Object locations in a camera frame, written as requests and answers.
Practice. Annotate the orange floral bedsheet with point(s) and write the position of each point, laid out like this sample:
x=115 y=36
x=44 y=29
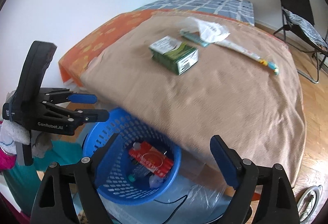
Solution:
x=76 y=60

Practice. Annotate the blue plastic trash basket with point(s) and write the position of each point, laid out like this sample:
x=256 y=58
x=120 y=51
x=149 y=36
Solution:
x=128 y=182

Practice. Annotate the long white toothpaste box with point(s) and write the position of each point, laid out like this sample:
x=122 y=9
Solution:
x=241 y=50

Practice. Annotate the green white milk carton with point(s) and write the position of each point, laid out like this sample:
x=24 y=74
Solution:
x=175 y=55

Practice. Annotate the beige blanket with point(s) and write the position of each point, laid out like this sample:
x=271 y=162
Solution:
x=256 y=112

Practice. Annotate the teal package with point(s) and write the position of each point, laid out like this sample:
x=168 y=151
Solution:
x=194 y=38

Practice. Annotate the blue checkered bedsheet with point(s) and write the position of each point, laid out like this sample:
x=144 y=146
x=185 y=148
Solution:
x=240 y=10

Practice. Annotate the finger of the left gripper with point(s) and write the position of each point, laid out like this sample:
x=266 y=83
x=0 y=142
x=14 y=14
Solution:
x=62 y=95
x=50 y=118

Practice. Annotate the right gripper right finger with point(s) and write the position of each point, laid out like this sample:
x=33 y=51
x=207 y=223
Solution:
x=277 y=202

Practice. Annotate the white plastic bag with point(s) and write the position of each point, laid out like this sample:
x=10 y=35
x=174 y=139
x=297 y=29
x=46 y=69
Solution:
x=209 y=32

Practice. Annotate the blue striped chair cushion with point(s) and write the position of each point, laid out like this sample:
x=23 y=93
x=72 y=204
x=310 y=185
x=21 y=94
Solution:
x=303 y=28

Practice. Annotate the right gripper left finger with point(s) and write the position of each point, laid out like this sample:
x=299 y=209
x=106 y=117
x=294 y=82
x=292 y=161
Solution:
x=53 y=202

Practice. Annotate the gloved left hand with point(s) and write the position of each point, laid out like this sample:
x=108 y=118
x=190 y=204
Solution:
x=12 y=133

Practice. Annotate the black folding chair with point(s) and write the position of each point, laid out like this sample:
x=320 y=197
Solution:
x=303 y=9

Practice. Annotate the red cardboard box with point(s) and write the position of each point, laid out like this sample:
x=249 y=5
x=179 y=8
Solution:
x=149 y=157

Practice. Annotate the white ring object on floor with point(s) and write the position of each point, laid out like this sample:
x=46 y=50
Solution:
x=308 y=203

